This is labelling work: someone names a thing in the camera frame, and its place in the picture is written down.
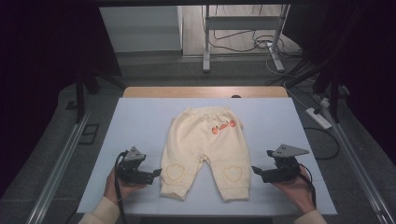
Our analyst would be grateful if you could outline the person's right hand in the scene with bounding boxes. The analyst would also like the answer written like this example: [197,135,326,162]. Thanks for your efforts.
[270,166,318,215]

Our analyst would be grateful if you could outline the pale blue table mat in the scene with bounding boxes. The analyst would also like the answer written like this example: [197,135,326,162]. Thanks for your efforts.
[77,97,338,217]

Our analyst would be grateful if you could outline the white power strip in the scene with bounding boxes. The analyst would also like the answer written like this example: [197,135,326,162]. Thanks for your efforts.
[305,107,333,131]

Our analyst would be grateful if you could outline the black looped floor cable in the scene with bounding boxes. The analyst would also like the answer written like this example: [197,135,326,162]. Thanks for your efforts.
[303,126,341,161]

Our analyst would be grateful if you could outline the person's left hand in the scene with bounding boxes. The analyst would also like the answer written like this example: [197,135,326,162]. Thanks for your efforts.
[103,167,148,205]

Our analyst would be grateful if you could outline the white metal stand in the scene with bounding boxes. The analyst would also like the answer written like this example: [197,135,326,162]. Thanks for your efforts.
[202,4,291,74]

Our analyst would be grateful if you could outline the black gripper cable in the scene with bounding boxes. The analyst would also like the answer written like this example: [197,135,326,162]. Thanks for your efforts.
[297,162,318,209]
[113,149,129,224]

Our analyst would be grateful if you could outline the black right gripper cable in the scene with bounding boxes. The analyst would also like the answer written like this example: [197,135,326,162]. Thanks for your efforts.
[297,162,318,209]

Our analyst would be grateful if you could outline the dark curtain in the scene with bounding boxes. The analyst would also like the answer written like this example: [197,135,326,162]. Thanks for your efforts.
[281,0,396,166]
[0,0,122,197]

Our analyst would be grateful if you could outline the cream baby pants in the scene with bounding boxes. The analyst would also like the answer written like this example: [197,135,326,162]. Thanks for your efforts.
[159,105,252,203]

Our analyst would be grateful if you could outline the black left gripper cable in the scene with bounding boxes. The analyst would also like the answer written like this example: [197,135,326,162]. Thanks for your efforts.
[113,149,129,224]

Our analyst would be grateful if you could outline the aluminium floor rail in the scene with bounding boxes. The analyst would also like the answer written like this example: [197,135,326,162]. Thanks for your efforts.
[26,111,92,224]
[314,92,396,224]

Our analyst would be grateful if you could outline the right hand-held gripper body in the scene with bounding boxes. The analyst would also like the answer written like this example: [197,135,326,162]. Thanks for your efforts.
[261,143,311,184]

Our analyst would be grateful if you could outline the black tripod stand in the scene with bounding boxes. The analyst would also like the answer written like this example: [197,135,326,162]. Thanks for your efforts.
[284,59,349,124]
[74,64,127,124]

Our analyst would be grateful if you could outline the tangle of black floor cables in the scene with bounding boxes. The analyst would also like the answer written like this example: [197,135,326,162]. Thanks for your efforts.
[202,4,304,60]

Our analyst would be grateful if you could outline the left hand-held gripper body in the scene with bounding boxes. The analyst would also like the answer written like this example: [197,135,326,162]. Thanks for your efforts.
[116,146,155,187]

